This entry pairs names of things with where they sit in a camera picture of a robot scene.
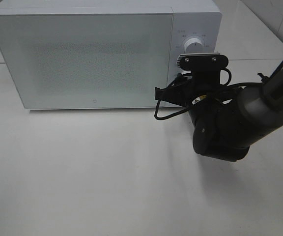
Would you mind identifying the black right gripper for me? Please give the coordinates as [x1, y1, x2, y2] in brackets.
[154, 78, 221, 116]

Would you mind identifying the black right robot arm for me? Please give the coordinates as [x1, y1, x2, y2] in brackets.
[155, 53, 283, 162]

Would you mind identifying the upper white power knob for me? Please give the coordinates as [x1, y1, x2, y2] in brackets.
[183, 36, 204, 54]

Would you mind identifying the white microwave oven body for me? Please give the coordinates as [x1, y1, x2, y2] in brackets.
[0, 0, 223, 111]

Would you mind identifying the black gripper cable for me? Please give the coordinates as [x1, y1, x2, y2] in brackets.
[153, 68, 267, 121]

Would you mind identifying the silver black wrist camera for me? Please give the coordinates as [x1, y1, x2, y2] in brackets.
[176, 53, 232, 85]

